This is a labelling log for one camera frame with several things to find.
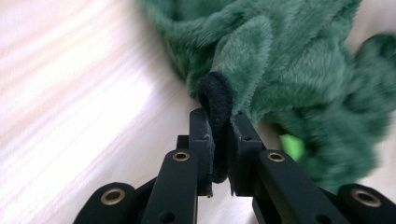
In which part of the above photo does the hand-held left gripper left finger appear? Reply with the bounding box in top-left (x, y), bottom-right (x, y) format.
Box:
top-left (176, 107), bottom-right (217, 198)

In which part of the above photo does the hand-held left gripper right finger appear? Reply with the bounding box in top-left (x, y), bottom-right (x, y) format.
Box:
top-left (226, 113), bottom-right (266, 198)

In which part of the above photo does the green plush toy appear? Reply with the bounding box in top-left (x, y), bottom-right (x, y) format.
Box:
top-left (136, 0), bottom-right (396, 195)

